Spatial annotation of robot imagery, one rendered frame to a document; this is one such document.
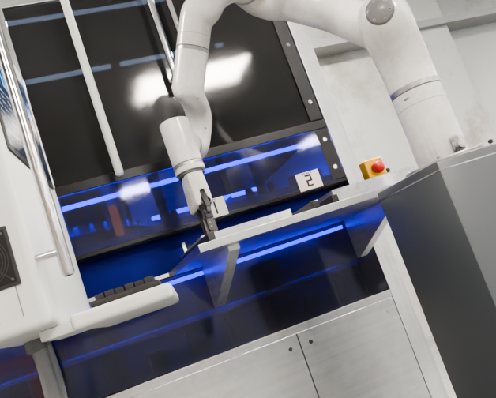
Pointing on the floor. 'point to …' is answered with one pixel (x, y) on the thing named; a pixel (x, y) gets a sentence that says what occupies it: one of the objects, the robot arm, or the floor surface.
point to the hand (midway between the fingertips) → (209, 227)
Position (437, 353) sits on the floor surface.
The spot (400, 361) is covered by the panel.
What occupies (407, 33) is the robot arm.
